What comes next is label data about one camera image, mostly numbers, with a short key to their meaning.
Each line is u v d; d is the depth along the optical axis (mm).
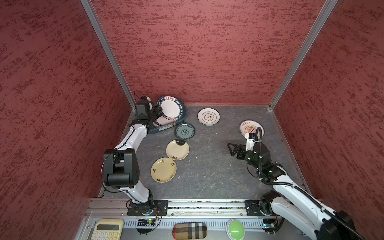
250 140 724
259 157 595
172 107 964
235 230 672
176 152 929
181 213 728
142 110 682
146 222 714
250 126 1074
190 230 655
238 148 722
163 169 882
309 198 471
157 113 812
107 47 856
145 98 807
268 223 708
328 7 711
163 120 897
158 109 793
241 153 710
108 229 668
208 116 1136
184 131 1057
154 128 983
